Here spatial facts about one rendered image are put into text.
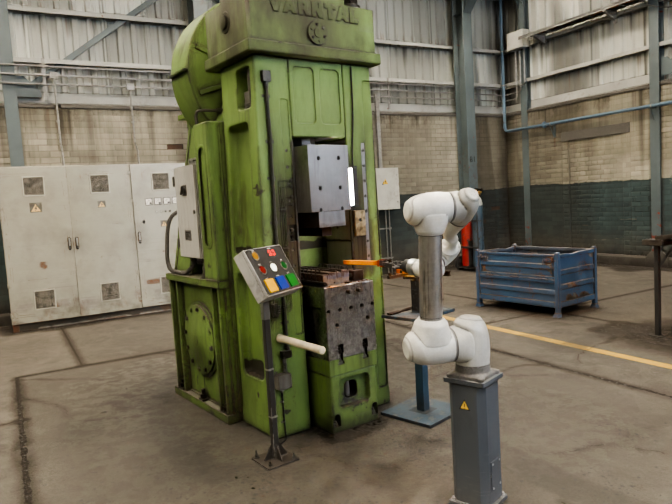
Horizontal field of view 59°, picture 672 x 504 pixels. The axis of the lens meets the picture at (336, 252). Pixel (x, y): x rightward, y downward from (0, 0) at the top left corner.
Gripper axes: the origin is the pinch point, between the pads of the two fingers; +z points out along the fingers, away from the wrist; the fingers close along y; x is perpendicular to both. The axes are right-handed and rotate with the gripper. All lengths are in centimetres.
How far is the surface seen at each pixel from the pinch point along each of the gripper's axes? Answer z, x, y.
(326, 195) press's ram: 46, 38, -6
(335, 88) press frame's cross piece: 64, 104, 17
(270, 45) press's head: 58, 125, -33
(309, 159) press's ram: 47, 59, -17
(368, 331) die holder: 36, -49, 16
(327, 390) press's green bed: 39, -81, -15
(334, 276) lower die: 43.5, -12.1, -3.8
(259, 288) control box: 19, -7, -70
